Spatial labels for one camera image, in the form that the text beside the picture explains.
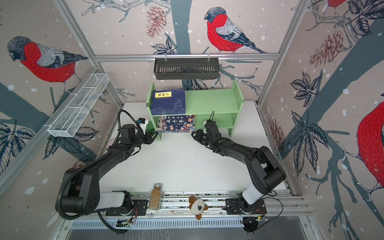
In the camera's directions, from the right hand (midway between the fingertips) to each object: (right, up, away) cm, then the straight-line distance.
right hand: (191, 135), depth 88 cm
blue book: (-12, +15, -12) cm, 22 cm away
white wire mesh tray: (-60, +8, -18) cm, 63 cm away
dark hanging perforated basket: (-14, +47, +18) cm, 52 cm away
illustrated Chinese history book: (-9, +7, +2) cm, 12 cm away
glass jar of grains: (-17, -31, -17) cm, 39 cm away
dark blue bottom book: (-12, +21, -9) cm, 26 cm away
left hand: (-22, +2, -1) cm, 22 cm away
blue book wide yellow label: (-13, +14, -11) cm, 21 cm away
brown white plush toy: (+4, -32, -17) cm, 37 cm away
